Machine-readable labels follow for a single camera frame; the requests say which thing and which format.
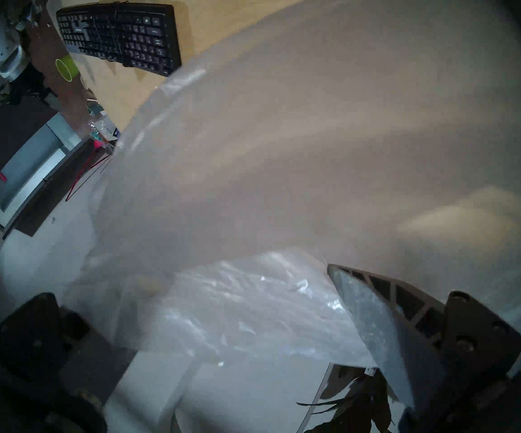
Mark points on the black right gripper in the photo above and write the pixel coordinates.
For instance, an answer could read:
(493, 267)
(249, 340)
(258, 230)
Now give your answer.
(26, 89)

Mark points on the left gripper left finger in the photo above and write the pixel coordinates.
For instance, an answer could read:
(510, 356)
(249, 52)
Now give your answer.
(30, 337)

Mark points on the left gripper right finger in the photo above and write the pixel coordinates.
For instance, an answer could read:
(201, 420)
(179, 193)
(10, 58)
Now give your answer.
(422, 337)

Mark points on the black computer keyboard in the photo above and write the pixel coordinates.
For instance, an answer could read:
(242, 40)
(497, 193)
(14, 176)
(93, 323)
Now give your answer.
(120, 35)

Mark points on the clear plastic bag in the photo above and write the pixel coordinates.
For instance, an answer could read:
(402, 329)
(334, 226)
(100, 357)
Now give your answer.
(310, 143)

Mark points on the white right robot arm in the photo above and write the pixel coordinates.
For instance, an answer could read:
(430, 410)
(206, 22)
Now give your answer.
(1, 48)

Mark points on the green waste basket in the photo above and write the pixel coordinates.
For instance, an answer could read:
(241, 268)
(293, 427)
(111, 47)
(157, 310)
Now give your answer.
(66, 67)

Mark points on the tall potted plant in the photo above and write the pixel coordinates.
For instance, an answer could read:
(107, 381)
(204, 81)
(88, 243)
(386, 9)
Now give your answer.
(355, 414)

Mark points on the dark brown door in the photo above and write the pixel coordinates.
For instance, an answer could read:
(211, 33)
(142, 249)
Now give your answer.
(48, 197)

